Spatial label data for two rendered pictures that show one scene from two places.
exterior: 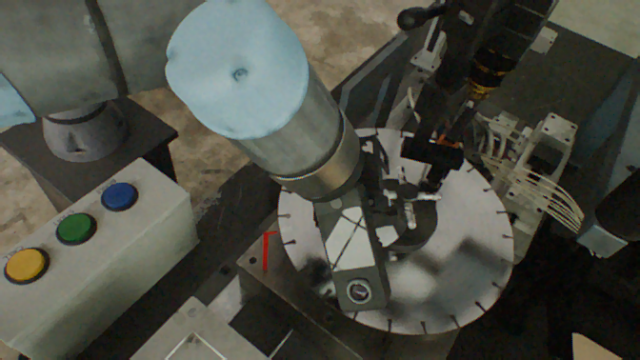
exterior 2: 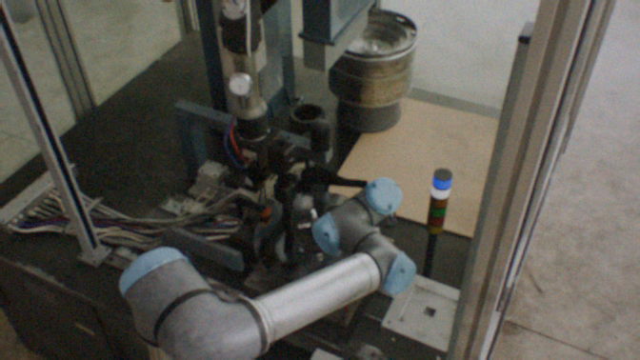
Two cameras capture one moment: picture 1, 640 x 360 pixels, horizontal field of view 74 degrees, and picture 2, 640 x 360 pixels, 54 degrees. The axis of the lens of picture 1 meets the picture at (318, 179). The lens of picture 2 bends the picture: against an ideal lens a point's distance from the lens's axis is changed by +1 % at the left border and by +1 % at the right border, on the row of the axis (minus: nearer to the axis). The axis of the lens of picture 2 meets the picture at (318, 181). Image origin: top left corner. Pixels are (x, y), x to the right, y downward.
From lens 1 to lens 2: 126 cm
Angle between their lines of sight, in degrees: 57
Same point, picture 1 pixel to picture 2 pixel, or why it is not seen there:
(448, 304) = not seen: hidden behind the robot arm
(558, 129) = (213, 169)
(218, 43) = (390, 190)
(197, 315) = (390, 320)
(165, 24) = (364, 221)
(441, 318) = not seen: hidden behind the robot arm
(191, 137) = not seen: outside the picture
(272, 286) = (355, 305)
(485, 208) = (302, 200)
